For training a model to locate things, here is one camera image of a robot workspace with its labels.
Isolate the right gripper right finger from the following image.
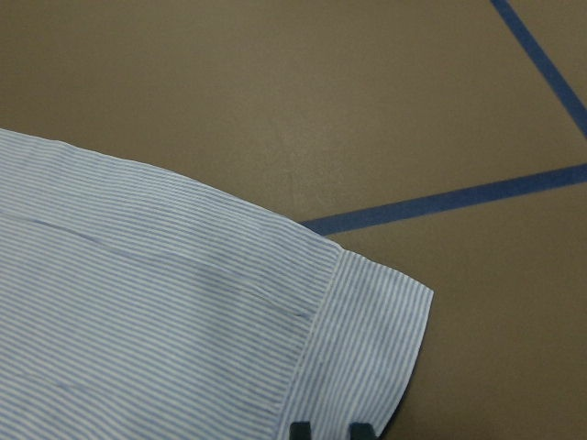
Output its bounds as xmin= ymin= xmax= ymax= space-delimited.
xmin=349 ymin=423 xmax=377 ymax=440

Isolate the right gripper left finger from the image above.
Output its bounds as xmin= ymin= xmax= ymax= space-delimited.
xmin=288 ymin=422 xmax=312 ymax=440

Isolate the blue striped button shirt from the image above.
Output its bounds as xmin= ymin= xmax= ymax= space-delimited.
xmin=1 ymin=130 xmax=433 ymax=439

